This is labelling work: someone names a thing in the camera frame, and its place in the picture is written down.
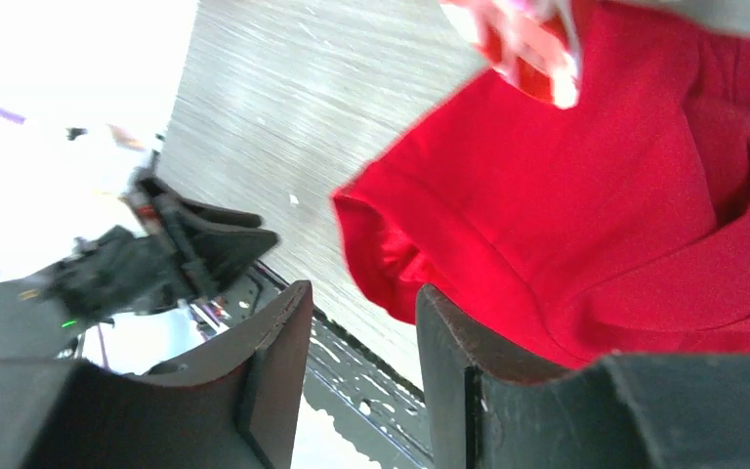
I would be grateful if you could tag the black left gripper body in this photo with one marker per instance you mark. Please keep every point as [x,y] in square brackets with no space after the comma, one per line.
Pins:
[119,269]

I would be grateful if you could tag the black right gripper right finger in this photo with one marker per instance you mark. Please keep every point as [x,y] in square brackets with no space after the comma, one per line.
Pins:
[493,404]

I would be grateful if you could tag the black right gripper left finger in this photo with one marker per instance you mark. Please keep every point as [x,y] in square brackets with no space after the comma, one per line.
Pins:
[231,402]

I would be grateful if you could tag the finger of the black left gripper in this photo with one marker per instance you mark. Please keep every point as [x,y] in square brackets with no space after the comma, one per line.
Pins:
[208,247]

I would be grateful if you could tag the dark red cloth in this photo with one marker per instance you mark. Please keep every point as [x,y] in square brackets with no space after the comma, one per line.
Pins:
[621,224]

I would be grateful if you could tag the red poppy print cloth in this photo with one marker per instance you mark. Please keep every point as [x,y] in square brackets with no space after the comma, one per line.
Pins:
[536,46]

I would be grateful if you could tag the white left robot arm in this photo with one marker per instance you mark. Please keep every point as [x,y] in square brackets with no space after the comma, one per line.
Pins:
[26,332]

